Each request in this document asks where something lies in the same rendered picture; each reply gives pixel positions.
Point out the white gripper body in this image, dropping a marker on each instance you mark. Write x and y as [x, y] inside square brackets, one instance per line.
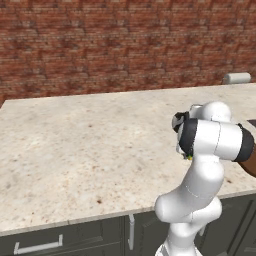
[180, 150]

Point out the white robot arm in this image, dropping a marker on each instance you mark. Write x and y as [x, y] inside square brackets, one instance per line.
[203, 180]

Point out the yellow green sponge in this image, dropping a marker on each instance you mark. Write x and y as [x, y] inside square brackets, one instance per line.
[189, 157]

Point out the brown wooden cutting board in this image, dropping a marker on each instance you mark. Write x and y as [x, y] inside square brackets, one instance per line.
[250, 166]

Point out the pale grey cylinder roll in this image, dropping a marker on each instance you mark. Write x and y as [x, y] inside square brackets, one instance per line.
[236, 78]

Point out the dark grey cupboard door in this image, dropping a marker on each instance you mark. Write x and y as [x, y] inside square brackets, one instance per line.
[233, 226]
[148, 236]

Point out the dark grey drawer front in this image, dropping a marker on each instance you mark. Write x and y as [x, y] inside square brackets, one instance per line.
[76, 235]

